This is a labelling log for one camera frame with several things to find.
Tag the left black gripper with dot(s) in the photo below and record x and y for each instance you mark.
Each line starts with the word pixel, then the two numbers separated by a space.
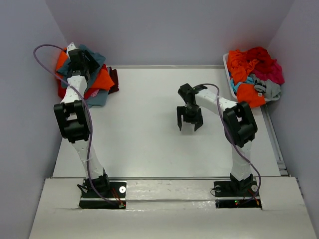
pixel 92 64

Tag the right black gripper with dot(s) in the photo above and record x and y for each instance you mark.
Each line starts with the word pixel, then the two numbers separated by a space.
pixel 198 120

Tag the blue-grey t shirt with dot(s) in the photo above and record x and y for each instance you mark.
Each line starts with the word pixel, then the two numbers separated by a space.
pixel 81 61

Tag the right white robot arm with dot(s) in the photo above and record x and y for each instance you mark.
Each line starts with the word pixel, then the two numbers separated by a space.
pixel 237 120

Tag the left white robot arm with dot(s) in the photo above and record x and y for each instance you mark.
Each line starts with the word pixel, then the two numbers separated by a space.
pixel 75 123

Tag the orange folded t shirt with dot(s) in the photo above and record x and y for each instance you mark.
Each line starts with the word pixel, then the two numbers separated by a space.
pixel 99 79

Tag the pink folded t shirt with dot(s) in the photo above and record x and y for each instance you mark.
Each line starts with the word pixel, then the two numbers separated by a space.
pixel 94 92

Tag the dark maroon folded t shirt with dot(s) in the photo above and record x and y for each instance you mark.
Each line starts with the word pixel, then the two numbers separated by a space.
pixel 114 76

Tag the red folded t shirt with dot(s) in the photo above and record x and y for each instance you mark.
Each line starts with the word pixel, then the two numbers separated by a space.
pixel 61 90

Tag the light blue folded t shirt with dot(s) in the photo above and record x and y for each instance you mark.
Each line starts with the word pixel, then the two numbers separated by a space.
pixel 98 101

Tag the white perforated plastic basket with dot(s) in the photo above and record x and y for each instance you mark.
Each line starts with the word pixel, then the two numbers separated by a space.
pixel 228 74

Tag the cyan crumpled t shirt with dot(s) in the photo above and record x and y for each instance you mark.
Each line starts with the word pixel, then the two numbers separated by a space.
pixel 235 86

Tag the orange crumpled t shirt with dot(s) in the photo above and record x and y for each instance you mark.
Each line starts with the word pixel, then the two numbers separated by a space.
pixel 240 68

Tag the grey crumpled t shirt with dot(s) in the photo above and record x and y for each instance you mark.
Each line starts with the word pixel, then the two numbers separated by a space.
pixel 270 90

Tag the red crumpled t shirt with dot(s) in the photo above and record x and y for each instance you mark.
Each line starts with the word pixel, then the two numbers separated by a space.
pixel 265 62

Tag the magenta crumpled t shirt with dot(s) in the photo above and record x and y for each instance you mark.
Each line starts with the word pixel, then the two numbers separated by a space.
pixel 276 74

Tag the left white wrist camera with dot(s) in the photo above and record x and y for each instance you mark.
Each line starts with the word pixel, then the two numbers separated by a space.
pixel 70 47

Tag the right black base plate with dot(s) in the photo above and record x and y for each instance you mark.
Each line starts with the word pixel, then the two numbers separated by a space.
pixel 227 198

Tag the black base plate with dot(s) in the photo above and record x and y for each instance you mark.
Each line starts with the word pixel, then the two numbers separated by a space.
pixel 116 197
pixel 227 198

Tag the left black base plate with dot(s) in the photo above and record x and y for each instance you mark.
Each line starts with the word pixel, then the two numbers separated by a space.
pixel 116 197

